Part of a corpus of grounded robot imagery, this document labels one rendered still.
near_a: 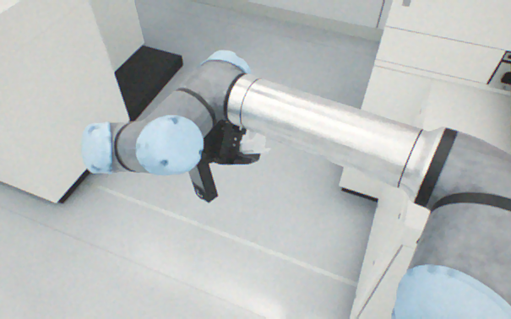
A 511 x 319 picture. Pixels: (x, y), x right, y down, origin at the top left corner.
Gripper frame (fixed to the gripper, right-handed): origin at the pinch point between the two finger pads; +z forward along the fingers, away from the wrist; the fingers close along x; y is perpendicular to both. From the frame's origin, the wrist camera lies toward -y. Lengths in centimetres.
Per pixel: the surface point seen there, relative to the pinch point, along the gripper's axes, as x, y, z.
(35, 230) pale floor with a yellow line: 126, -93, -6
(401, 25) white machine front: 16, 33, 68
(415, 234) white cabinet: -21.6, -16.3, 40.2
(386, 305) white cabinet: -14, -55, 64
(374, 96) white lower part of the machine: 25, 8, 82
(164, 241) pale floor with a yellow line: 81, -82, 37
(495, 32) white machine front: -8, 37, 78
